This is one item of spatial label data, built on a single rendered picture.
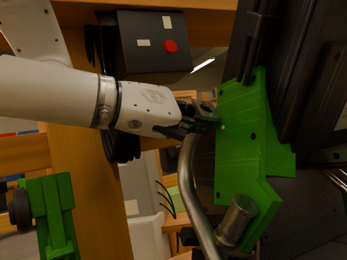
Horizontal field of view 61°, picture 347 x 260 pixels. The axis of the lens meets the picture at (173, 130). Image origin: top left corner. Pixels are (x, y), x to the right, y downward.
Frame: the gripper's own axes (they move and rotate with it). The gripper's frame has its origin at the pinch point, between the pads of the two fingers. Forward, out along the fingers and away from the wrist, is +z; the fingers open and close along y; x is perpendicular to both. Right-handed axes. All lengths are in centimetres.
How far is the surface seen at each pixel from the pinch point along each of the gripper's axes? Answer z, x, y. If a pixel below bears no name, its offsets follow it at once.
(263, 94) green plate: 3.3, -10.8, -7.6
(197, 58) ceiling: 502, 331, 991
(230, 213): -0.6, 2.3, -18.8
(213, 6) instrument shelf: 9.7, -13.5, 32.0
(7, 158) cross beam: -31.1, 29.9, 17.2
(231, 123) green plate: 2.8, -3.6, -5.4
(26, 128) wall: -66, 626, 783
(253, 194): 2.6, -0.1, -17.4
